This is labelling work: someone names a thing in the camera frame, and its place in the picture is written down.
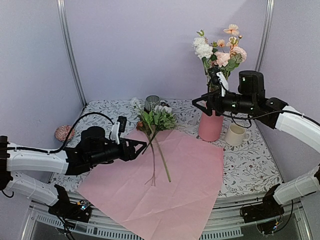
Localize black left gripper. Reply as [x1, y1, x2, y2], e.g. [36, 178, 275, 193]
[89, 137, 147, 167]

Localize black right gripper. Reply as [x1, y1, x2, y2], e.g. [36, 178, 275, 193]
[192, 88, 256, 117]

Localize dusty orange rose stem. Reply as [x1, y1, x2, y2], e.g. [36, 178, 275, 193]
[136, 120, 156, 187]

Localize white blossom flower stem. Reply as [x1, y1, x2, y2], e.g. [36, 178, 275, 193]
[130, 97, 176, 186]

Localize white peony flower stem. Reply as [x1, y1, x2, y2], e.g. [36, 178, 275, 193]
[192, 29, 218, 93]

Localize peach rose flower stem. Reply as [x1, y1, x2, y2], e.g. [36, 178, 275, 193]
[213, 46, 248, 81]

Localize pink wrapping paper sheet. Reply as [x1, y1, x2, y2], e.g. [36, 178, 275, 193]
[77, 130, 224, 240]

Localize peach blossom flower stem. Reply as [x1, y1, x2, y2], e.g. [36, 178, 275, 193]
[217, 24, 242, 53]

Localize pink rose flower stem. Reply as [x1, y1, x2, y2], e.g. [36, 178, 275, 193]
[202, 57, 229, 96]

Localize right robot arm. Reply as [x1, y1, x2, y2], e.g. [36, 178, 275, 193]
[192, 67, 320, 222]

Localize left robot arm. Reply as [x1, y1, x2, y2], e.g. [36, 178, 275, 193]
[0, 126, 147, 219]

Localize tall pink vase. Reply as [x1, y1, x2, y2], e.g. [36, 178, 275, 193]
[198, 113, 224, 142]

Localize green leafy white stem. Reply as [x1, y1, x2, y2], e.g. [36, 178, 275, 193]
[139, 105, 177, 140]

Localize dark red saucer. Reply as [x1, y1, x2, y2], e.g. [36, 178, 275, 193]
[160, 101, 170, 108]

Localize white coffee mug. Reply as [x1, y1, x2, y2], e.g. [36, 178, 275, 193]
[225, 123, 251, 147]

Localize striped ceramic cup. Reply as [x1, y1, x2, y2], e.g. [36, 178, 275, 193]
[144, 95, 161, 112]

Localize floral patterned tablecloth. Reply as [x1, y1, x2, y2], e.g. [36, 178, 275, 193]
[68, 99, 282, 198]

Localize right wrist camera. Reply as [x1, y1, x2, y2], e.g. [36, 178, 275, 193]
[208, 67, 229, 97]

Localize right aluminium frame post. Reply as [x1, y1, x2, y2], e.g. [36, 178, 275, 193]
[246, 0, 275, 72]

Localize aluminium frame post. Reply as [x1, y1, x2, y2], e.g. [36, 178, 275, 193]
[56, 0, 87, 108]
[246, 0, 275, 72]

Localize aluminium front rail base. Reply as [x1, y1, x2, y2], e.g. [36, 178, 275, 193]
[21, 193, 313, 240]

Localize left aluminium frame post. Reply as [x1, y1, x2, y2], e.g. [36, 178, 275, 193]
[56, 0, 87, 108]

